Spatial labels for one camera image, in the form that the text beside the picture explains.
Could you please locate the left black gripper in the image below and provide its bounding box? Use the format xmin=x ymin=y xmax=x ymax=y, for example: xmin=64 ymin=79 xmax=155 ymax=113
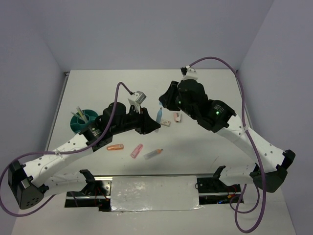
xmin=111 ymin=105 xmax=161 ymax=135

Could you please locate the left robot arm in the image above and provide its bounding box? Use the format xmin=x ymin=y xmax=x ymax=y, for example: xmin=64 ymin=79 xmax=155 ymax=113
xmin=7 ymin=102 xmax=161 ymax=210

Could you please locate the blue highlighter body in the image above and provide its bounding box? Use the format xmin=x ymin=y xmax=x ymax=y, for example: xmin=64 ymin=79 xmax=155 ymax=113
xmin=156 ymin=107 xmax=162 ymax=124

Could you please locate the orange tip highlighter body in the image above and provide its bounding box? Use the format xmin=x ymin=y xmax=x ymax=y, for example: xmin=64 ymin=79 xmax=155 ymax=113
xmin=143 ymin=149 xmax=163 ymax=160

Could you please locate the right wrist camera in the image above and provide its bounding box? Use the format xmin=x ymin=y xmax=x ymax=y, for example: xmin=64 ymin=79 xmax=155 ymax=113
xmin=180 ymin=66 xmax=198 ymax=81

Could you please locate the small white eraser box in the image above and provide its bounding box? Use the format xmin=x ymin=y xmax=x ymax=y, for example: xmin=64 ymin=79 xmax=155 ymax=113
xmin=160 ymin=119 xmax=171 ymax=127

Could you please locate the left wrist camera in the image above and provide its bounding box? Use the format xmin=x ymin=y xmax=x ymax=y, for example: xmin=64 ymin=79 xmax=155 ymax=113
xmin=128 ymin=91 xmax=146 ymax=114

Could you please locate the silver foil sheet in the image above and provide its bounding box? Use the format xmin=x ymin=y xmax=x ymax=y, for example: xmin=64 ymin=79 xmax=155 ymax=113
xmin=111 ymin=176 xmax=200 ymax=212

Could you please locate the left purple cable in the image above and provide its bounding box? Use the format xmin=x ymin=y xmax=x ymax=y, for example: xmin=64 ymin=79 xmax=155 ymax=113
xmin=0 ymin=82 xmax=134 ymax=217

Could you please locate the pink correction tape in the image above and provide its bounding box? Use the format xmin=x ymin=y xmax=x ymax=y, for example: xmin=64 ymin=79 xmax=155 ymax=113
xmin=131 ymin=143 xmax=143 ymax=159

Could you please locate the teal round organizer container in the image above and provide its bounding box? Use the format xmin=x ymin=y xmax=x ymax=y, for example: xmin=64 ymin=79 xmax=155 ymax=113
xmin=70 ymin=109 xmax=98 ymax=134

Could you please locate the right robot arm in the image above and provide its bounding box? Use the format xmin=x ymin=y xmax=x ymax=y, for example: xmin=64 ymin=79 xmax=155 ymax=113
xmin=159 ymin=79 xmax=295 ymax=193

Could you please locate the yellow clear pen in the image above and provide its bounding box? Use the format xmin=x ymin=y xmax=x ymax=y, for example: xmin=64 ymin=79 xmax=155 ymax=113
xmin=76 ymin=106 xmax=88 ymax=123

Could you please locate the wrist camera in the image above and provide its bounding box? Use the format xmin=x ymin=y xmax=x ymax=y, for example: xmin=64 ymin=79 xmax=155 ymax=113
xmin=128 ymin=91 xmax=146 ymax=114
xmin=180 ymin=66 xmax=198 ymax=81

